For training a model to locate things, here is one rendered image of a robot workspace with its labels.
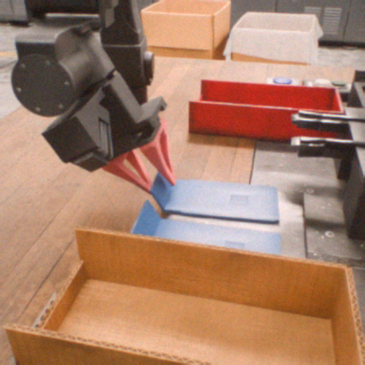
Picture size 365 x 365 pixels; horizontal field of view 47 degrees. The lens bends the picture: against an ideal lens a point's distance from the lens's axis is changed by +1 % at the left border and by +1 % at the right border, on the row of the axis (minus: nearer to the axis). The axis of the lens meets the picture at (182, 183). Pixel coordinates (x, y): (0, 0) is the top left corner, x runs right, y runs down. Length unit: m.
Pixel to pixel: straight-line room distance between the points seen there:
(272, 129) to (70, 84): 0.41
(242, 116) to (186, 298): 0.38
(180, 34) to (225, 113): 2.12
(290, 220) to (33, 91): 0.31
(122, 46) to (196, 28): 2.11
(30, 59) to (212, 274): 0.25
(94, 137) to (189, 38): 2.43
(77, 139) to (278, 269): 0.22
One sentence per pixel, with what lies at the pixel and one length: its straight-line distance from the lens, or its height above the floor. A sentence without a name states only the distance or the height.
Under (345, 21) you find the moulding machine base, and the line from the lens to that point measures 5.07.
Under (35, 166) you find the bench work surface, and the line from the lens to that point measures 0.67.
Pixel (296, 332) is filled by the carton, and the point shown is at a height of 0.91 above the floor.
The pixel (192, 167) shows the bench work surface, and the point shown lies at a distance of 0.63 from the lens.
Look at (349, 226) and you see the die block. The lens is 0.52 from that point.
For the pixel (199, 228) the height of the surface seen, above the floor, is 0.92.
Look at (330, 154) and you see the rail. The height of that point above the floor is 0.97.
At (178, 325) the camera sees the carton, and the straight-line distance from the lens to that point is 0.40.
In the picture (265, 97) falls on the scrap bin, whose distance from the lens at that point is 0.81.
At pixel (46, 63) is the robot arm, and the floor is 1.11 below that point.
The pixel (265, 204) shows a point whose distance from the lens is 0.52.
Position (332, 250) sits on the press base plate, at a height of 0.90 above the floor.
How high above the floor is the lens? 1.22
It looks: 32 degrees down
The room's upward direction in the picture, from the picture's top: straight up
